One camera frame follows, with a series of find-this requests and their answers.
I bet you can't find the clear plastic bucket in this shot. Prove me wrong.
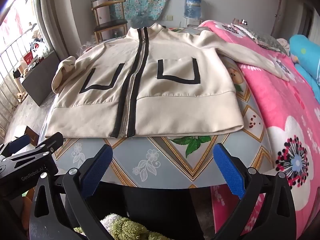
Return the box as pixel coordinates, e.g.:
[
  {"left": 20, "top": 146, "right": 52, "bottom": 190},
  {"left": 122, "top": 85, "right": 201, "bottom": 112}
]
[{"left": 131, "top": 15, "right": 150, "bottom": 28}]

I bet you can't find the fruit print tablecloth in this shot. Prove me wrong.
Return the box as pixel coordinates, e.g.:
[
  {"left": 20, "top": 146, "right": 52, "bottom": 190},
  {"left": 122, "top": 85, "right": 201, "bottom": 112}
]
[{"left": 41, "top": 26, "right": 275, "bottom": 188}]

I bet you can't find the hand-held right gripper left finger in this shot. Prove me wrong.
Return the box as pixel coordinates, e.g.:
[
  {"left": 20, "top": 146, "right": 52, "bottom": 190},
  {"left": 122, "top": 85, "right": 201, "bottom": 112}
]
[{"left": 29, "top": 144, "right": 113, "bottom": 240}]

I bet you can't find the metal window railing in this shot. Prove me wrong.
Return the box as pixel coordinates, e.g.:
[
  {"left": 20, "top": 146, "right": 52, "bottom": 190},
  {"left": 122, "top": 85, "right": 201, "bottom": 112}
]
[{"left": 0, "top": 22, "right": 54, "bottom": 120}]

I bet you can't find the blue pillow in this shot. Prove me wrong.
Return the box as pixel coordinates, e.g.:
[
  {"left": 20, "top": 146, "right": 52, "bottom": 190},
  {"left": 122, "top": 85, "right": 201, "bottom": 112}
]
[{"left": 289, "top": 34, "right": 320, "bottom": 90}]

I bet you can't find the grey curtain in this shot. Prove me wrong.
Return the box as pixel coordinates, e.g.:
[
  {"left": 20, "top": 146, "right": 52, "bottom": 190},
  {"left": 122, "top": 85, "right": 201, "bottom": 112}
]
[{"left": 40, "top": 0, "right": 83, "bottom": 58}]

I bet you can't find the dark cabinet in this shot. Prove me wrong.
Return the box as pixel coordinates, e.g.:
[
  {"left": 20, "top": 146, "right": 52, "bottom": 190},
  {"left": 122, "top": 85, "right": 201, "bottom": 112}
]
[{"left": 20, "top": 50, "right": 60, "bottom": 107}]

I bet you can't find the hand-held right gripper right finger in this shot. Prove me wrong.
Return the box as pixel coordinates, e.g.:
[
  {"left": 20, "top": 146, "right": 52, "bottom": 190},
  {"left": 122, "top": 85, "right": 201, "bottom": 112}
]
[{"left": 212, "top": 142, "right": 297, "bottom": 240}]

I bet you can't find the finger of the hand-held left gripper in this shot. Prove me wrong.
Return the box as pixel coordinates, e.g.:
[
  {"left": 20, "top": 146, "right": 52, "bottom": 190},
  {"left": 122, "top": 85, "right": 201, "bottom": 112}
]
[
  {"left": 0, "top": 134, "right": 33, "bottom": 158},
  {"left": 35, "top": 132, "right": 64, "bottom": 153}
]

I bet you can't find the cream jacket with black trim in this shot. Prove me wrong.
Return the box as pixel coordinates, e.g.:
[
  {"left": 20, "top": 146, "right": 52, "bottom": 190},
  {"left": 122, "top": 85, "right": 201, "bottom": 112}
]
[{"left": 44, "top": 22, "right": 297, "bottom": 138}]

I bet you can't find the white box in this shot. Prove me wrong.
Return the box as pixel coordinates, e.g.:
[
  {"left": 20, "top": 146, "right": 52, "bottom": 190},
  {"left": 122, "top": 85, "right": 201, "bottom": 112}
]
[{"left": 93, "top": 0, "right": 111, "bottom": 24}]

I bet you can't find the pink floral blanket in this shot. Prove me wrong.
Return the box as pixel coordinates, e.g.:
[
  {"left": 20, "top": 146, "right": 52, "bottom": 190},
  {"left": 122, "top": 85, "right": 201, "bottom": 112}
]
[{"left": 200, "top": 20, "right": 320, "bottom": 240}]

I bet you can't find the green fluffy cloth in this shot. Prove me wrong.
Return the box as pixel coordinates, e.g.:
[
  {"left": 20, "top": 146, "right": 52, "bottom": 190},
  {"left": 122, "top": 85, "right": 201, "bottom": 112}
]
[{"left": 100, "top": 214, "right": 173, "bottom": 240}]

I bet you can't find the brown cardboard box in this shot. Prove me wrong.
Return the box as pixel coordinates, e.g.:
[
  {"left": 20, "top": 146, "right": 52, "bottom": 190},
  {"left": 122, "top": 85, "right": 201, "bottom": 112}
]
[{"left": 24, "top": 126, "right": 40, "bottom": 146}]

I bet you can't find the pink hanging garment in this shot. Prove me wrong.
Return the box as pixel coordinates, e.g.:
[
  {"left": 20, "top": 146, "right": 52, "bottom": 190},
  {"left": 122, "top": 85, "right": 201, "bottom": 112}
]
[{"left": 7, "top": 5, "right": 28, "bottom": 32}]

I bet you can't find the wooden chair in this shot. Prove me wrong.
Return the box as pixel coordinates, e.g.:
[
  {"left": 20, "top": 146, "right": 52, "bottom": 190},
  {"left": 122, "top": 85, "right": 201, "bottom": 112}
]
[{"left": 91, "top": 0, "right": 128, "bottom": 43}]

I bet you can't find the grey sequin cushion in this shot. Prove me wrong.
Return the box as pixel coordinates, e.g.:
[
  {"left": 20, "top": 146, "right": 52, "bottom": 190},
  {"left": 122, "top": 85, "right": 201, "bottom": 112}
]
[{"left": 246, "top": 31, "right": 288, "bottom": 53}]

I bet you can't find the blue water jug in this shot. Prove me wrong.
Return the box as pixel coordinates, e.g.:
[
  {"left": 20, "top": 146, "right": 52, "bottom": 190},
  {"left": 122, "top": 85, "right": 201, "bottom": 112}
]
[{"left": 184, "top": 0, "right": 202, "bottom": 19}]

